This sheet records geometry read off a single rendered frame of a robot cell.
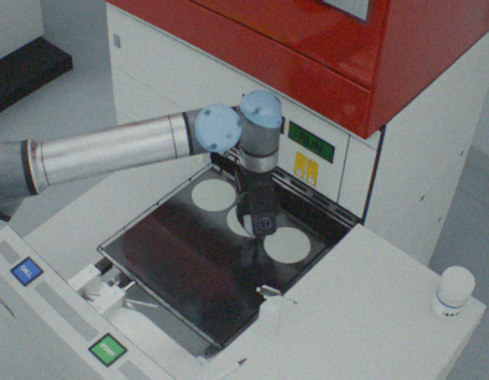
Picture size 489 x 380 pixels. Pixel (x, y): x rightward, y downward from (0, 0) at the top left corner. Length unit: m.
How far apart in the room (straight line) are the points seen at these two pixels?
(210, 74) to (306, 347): 0.65
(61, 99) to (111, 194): 1.73
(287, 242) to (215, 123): 0.48
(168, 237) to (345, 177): 0.40
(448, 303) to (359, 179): 0.32
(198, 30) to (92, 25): 2.54
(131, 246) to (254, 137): 0.40
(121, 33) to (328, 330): 0.92
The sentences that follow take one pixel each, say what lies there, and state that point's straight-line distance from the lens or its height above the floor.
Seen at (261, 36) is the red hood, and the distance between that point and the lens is 1.29.
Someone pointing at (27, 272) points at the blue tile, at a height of 0.96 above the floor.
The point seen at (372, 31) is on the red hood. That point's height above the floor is 1.46.
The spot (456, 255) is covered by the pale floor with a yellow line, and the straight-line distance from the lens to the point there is 2.77.
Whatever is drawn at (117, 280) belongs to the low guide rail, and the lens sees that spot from 1.49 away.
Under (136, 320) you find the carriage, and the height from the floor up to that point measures 0.88.
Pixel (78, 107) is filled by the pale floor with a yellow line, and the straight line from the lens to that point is 3.31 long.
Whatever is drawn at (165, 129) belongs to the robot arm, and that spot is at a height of 1.32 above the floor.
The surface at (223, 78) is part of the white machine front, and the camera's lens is 1.51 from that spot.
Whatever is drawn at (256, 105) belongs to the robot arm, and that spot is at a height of 1.27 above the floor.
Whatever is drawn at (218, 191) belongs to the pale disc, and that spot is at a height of 0.90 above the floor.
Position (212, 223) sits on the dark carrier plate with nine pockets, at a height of 0.90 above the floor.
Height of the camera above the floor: 2.04
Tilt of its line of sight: 46 degrees down
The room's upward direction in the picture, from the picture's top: 3 degrees clockwise
